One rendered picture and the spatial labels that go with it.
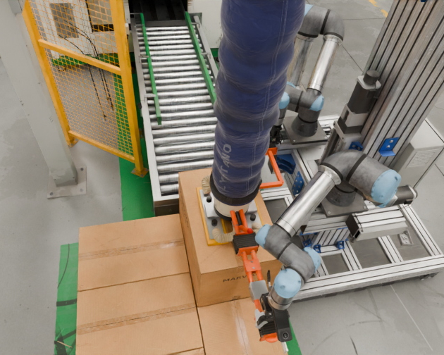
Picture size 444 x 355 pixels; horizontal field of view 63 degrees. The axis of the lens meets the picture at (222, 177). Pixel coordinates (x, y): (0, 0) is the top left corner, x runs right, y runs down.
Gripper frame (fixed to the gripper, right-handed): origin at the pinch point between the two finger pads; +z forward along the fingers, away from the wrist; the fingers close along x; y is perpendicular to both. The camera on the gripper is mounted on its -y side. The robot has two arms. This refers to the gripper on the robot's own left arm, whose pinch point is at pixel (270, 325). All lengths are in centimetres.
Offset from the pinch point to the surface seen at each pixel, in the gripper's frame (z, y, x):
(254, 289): -1.4, 14.0, 2.3
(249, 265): -1.3, 23.9, 1.6
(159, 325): 53, 25, 41
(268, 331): -2.2, -2.4, 1.9
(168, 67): 52, 248, 10
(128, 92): 21, 173, 45
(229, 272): 17.0, 30.8, 6.8
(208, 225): 11, 53, 13
